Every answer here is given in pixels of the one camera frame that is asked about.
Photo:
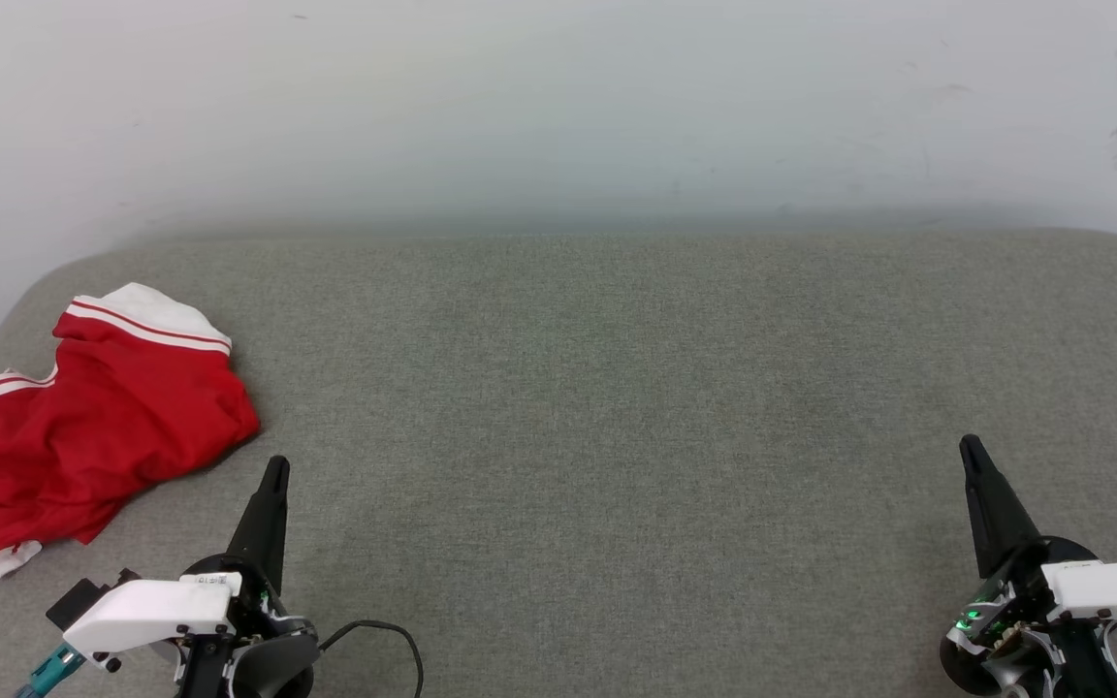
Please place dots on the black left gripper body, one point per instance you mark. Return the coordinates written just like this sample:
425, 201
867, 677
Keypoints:
253, 611

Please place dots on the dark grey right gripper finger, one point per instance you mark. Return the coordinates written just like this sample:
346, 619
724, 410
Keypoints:
995, 514

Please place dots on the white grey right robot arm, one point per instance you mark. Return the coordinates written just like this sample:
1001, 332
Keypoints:
1087, 669

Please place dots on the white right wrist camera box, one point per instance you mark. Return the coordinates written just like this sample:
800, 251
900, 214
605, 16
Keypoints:
1116, 591

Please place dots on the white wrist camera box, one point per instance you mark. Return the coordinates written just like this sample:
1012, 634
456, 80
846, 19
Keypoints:
1116, 591
151, 611

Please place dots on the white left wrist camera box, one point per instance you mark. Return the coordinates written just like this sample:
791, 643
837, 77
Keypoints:
151, 611

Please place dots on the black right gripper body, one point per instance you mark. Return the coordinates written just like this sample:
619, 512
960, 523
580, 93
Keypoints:
1014, 601

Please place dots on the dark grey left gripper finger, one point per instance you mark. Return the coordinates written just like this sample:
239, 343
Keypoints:
263, 528

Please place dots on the red and white jersey shirt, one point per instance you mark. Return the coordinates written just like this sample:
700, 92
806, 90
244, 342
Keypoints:
103, 427

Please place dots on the grey fabric sofa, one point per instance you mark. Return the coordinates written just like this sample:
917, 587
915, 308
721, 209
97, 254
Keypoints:
617, 436

